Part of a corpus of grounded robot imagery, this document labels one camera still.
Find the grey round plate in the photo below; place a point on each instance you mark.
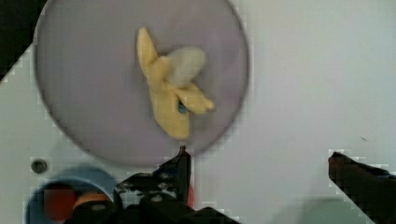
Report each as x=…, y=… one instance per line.
x=90, y=81

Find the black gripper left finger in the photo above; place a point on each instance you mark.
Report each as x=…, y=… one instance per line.
x=158, y=197

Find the toy strawberry in bowl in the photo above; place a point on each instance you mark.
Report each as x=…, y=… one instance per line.
x=59, y=202

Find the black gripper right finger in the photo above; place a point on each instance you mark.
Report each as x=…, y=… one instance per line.
x=372, y=189

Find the peeled toy banana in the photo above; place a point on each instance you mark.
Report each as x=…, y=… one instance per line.
x=172, y=93

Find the toy orange slice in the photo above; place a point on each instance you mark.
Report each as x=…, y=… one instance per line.
x=91, y=197

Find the small blue bowl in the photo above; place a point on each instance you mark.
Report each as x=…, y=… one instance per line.
x=82, y=179

